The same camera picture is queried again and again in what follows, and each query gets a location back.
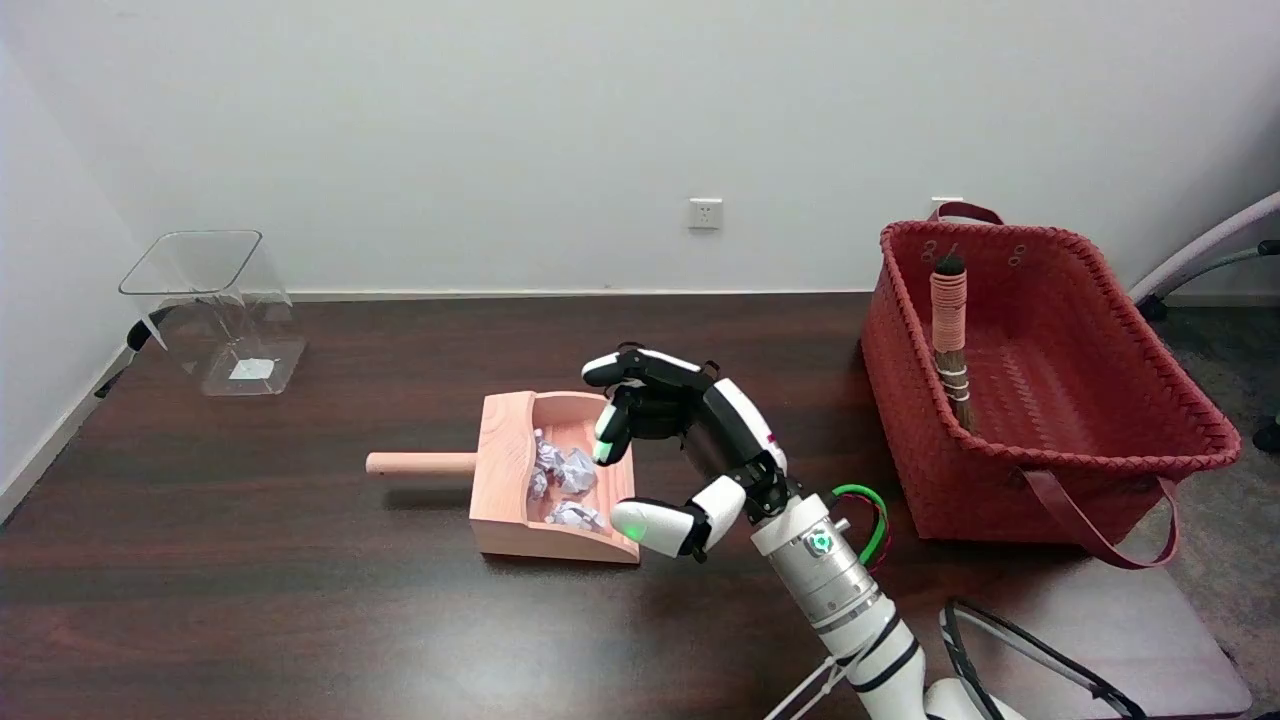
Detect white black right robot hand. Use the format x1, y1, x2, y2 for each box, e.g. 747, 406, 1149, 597
582, 344, 803, 563

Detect small broom with pink-wrapped handle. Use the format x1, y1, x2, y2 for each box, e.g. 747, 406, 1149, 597
929, 254, 974, 432

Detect red-brown woven storage basket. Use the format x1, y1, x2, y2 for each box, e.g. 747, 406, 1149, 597
860, 201, 1243, 571

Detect wooden dustpan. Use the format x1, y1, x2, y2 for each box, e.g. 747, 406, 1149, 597
365, 390, 641, 566

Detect white zip ties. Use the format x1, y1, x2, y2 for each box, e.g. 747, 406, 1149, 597
768, 658, 851, 720

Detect clear plastic bin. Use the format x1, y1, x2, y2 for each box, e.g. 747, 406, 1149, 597
118, 230, 309, 398

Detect grey tube with black ends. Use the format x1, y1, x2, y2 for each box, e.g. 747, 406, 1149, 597
1138, 239, 1280, 322

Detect white curved tube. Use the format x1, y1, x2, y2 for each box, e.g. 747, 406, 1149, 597
1128, 191, 1280, 302

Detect black stand foot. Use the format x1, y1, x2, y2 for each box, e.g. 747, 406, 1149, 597
94, 319, 167, 399

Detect green robot cable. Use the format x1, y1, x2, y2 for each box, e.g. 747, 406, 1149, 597
829, 483, 890, 567

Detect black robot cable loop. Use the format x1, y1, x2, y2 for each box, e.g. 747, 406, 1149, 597
939, 597, 1151, 720

